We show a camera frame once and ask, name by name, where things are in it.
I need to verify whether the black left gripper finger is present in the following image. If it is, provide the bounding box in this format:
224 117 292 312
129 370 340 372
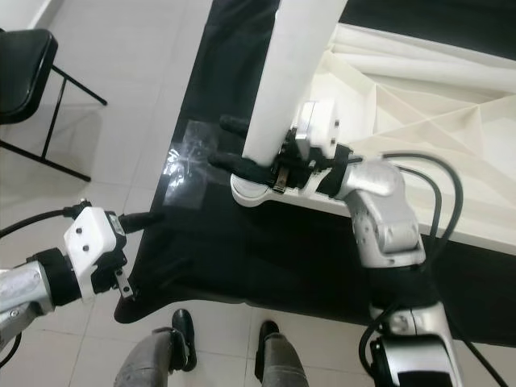
121 211 167 233
117 278 158 323

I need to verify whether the white plastic children table top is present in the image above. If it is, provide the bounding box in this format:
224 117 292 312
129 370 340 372
230 23 516 257

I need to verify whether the grey robot left leg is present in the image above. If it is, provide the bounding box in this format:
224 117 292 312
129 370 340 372
113 309 198 387

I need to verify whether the black tablecloth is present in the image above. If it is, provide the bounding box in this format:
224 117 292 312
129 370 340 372
129 0 516 343

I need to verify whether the black folding chair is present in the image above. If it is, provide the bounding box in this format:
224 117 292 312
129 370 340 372
0 28 107 182

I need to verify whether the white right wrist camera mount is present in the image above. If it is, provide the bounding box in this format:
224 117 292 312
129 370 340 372
293 99 341 158

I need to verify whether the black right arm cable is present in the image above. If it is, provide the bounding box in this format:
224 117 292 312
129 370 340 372
351 152 464 339

